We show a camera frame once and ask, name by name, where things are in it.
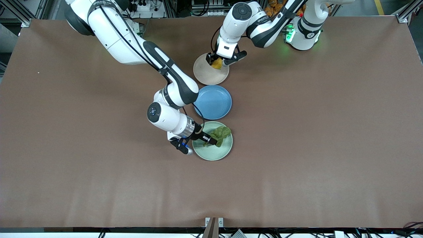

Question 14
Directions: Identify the aluminium frame profile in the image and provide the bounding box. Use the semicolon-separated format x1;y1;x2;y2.
393;0;423;24
0;0;47;28

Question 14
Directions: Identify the blue round plate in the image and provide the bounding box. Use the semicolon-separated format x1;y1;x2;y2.
193;85;232;120

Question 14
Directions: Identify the white power strip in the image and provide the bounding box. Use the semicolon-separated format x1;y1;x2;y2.
129;0;156;11

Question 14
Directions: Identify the grey metal table bracket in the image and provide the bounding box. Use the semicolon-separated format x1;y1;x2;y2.
205;217;224;238

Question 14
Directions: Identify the beige round plate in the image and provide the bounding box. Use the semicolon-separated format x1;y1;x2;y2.
193;53;230;86

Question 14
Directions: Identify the pale green round plate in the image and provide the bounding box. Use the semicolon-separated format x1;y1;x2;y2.
192;121;233;161

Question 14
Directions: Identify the dark equipment rack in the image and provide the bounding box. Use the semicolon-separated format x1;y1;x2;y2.
191;0;232;17

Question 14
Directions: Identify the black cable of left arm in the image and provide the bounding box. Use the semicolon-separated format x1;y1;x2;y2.
211;26;222;55

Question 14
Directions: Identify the pile of orange fruit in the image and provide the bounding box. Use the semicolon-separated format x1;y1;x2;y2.
264;0;304;17

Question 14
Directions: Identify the green lettuce leaf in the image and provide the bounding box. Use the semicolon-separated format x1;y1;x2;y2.
202;126;232;148

